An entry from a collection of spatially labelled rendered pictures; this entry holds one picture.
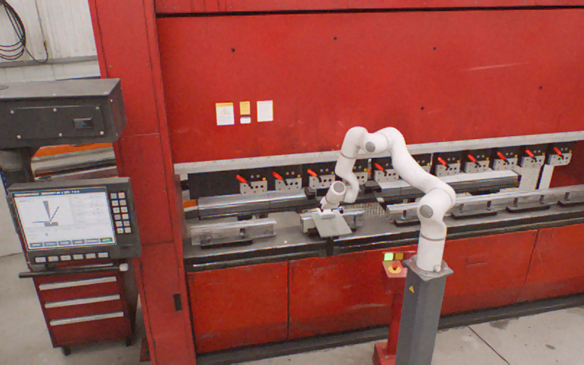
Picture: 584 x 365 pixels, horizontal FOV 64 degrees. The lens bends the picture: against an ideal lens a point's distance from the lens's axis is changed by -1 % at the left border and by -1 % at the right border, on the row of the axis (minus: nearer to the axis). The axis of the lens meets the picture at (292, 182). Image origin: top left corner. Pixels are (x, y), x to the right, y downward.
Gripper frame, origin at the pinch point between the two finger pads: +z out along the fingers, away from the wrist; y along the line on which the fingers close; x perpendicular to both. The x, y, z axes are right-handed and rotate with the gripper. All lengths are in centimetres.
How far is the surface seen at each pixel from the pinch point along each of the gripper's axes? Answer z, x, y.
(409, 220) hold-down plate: 8, 10, -54
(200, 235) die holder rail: 9, 5, 75
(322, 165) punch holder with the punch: -21.3, -18.8, 3.1
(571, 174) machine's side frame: 44, -23, -214
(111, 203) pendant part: -74, 15, 108
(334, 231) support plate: -10.0, 17.4, 1.1
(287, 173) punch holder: -18.9, -17.0, 23.8
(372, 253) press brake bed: 16.2, 26.4, -27.5
